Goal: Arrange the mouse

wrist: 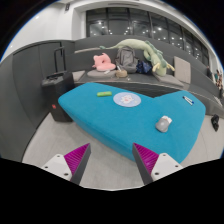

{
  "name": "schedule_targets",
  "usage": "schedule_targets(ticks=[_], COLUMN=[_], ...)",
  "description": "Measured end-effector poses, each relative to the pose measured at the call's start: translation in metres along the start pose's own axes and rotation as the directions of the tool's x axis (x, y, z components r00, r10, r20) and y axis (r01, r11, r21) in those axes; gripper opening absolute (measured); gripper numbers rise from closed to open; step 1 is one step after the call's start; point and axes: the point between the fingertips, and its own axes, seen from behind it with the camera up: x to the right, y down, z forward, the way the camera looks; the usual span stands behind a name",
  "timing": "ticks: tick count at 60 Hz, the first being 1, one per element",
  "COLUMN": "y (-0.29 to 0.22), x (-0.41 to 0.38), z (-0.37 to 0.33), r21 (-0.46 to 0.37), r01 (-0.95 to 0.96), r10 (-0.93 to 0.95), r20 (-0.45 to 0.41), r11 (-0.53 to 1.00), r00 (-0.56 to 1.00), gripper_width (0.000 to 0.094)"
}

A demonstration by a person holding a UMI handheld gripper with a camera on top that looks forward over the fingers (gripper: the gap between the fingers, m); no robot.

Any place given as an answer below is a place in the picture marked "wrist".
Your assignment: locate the grey backpack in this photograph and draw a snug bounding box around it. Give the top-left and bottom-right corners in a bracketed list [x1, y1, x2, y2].
[115, 46, 138, 73]

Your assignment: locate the round light blue mouse pad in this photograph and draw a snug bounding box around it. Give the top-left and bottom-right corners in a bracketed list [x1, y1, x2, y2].
[113, 92, 141, 107]

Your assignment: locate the large blue upholstered ottoman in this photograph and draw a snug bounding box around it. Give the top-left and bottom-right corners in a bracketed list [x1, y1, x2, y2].
[58, 83, 206, 162]

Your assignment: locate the small woven basket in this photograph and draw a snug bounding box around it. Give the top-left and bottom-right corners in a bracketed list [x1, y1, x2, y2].
[115, 70, 128, 78]

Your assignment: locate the pink plush pillow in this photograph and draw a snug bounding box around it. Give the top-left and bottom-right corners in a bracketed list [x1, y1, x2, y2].
[93, 53, 115, 71]

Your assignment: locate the green dragon plush toy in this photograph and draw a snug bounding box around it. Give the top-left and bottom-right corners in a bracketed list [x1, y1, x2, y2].
[99, 38, 176, 76]

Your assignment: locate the grey square cushion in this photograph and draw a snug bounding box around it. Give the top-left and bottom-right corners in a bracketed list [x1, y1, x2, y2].
[174, 56, 191, 84]

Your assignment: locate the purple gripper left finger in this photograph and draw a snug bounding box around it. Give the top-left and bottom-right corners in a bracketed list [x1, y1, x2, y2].
[42, 143, 91, 185]

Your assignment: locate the dark blue bag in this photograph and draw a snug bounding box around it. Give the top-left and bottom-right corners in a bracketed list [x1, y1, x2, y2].
[136, 60, 152, 74]

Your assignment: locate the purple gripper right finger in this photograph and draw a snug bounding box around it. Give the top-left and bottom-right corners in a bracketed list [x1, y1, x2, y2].
[132, 143, 182, 185]

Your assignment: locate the black object on floor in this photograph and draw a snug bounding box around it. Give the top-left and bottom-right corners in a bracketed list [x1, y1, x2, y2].
[211, 114, 219, 131]

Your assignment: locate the blue white marker pen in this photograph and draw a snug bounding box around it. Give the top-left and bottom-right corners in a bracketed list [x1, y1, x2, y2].
[183, 96, 194, 105]

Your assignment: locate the green rectangular case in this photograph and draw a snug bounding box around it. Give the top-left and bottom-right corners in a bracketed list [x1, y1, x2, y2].
[97, 91, 112, 97]

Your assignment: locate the grey computer mouse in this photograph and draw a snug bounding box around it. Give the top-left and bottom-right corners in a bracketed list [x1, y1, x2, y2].
[155, 116, 172, 133]

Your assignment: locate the black rolling suitcase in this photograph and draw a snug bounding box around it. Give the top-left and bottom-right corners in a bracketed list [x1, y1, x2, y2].
[41, 47, 75, 122]

